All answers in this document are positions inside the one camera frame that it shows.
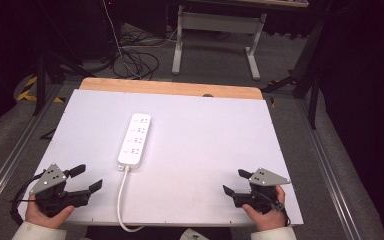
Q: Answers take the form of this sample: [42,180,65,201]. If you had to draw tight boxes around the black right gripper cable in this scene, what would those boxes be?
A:
[255,190,293,228]

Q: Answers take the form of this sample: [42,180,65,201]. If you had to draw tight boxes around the white metal desk frame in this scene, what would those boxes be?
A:
[171,4,268,82]

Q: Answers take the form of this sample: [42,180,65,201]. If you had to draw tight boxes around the aluminium floor rail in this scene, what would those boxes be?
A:
[294,98,359,240]
[0,83,63,216]

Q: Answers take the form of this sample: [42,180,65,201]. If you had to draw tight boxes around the yellow black floor tape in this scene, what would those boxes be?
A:
[15,75,66,104]

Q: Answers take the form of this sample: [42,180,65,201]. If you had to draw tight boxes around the black metal stand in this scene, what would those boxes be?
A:
[260,19,326,131]
[32,46,96,117]

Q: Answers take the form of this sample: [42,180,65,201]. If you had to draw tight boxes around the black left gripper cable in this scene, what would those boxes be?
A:
[9,170,46,227]

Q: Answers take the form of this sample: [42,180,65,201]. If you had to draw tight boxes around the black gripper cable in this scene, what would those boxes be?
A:
[255,190,293,228]
[9,170,46,227]

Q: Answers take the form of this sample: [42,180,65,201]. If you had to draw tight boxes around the black floor cable bundle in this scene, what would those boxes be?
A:
[111,29,161,81]

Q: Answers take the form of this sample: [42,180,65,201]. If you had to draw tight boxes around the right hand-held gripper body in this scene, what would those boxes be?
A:
[231,167,292,215]

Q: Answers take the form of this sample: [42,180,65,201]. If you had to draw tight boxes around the white cloth on lap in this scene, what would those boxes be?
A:
[179,227,210,240]

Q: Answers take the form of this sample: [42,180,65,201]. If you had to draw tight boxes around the white power strip cable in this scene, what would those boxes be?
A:
[116,165,145,234]

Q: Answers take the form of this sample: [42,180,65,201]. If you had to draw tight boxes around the white table cover board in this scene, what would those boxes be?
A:
[17,88,305,228]

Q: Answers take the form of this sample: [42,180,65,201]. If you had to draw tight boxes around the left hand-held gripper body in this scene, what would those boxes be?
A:
[29,162,91,218]

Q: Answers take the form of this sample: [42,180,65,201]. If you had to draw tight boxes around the white power strip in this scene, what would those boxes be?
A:
[117,112,153,173]

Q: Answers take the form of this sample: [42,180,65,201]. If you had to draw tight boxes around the thin white floor cable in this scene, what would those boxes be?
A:
[101,0,143,80]

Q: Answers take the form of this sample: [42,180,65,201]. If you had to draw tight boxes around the person's right hand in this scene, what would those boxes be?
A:
[241,184,287,233]

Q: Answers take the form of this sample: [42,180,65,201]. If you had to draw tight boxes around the black curtain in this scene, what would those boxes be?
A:
[313,0,384,240]

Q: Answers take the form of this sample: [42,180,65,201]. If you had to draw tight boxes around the person's left hand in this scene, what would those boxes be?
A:
[24,195,76,230]

